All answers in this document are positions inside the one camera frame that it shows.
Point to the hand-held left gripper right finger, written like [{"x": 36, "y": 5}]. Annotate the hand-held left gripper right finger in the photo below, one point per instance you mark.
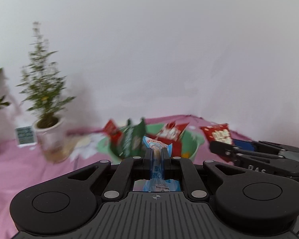
[{"x": 167, "y": 163}]

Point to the digital thermometer clock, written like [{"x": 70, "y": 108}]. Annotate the digital thermometer clock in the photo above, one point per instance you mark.
[{"x": 26, "y": 135}]

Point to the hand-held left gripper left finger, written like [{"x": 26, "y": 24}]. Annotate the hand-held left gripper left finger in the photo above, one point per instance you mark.
[{"x": 148, "y": 161}]

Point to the green snack bag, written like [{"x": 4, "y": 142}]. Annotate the green snack bag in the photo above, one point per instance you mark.
[{"x": 130, "y": 139}]

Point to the red patterned snack packet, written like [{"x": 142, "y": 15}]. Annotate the red patterned snack packet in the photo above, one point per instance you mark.
[{"x": 111, "y": 129}]

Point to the potted plant in white pot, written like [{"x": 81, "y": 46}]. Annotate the potted plant in white pot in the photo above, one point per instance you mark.
[{"x": 48, "y": 134}]

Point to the pink floral tablecloth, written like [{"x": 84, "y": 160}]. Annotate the pink floral tablecloth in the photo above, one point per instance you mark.
[{"x": 5, "y": 174}]

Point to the small red white-print packet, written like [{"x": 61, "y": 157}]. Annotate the small red white-print packet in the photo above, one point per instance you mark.
[{"x": 218, "y": 133}]

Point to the green plastic bowl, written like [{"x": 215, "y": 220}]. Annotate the green plastic bowl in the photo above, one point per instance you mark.
[{"x": 191, "y": 147}]

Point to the red white snack bag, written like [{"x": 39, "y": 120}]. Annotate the red white snack bag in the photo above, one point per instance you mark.
[{"x": 172, "y": 132}]

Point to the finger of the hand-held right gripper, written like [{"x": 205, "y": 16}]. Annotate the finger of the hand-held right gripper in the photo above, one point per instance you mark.
[
  {"x": 244, "y": 145},
  {"x": 259, "y": 165}
]

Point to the white blue snack packet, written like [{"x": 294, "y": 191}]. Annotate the white blue snack packet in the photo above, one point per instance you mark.
[{"x": 154, "y": 144}]

